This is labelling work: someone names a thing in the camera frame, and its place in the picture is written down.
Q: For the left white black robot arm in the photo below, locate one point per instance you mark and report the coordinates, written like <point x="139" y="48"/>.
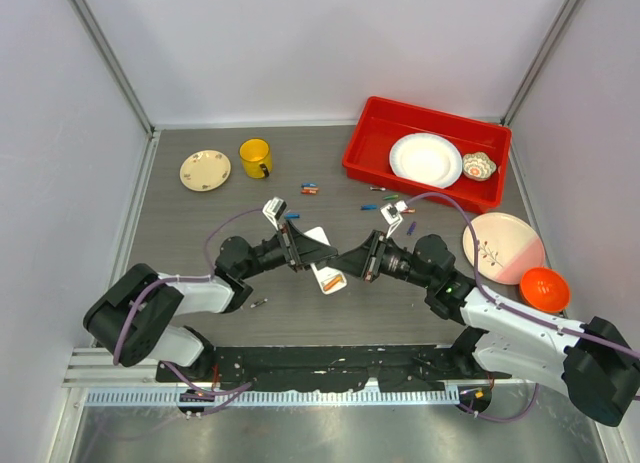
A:
<point x="132" y="320"/>

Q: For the white slotted cable duct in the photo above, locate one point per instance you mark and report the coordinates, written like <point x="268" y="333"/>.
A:
<point x="183" y="397"/>

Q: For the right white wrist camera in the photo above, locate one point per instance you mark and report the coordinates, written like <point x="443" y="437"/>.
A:
<point x="392" y="214"/>

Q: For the yellow mug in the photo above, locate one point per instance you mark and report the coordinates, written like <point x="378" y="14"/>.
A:
<point x="256" y="159"/>

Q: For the pink white ceramic plate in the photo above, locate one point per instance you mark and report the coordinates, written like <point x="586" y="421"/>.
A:
<point x="507" y="247"/>

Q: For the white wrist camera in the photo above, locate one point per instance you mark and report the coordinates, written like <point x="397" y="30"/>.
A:
<point x="392" y="214"/>
<point x="273" y="211"/>

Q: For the orange plastic bowl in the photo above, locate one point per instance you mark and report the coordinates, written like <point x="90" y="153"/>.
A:
<point x="544" y="289"/>

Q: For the cream floral plate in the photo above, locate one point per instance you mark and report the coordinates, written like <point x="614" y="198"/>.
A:
<point x="205" y="170"/>

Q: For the white remote control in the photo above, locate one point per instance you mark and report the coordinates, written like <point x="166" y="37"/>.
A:
<point x="324" y="273"/>

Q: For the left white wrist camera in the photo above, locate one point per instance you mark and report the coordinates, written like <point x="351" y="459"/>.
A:
<point x="273" y="211"/>

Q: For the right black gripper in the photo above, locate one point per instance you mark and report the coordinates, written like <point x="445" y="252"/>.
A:
<point x="365" y="261"/>

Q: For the dark battery near base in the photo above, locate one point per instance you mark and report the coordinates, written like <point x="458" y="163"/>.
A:
<point x="258" y="303"/>

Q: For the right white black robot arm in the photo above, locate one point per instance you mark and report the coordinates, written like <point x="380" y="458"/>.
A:
<point x="588" y="362"/>

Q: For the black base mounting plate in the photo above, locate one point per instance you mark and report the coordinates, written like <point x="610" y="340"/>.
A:
<point x="336" y="369"/>

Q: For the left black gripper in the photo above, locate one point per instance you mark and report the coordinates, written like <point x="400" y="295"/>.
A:
<point x="300" y="249"/>

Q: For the white paper plate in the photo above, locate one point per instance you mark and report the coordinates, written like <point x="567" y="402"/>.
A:
<point x="426" y="158"/>

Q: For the small patterned ceramic bowl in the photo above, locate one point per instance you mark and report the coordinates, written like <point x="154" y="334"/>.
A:
<point x="478" y="166"/>

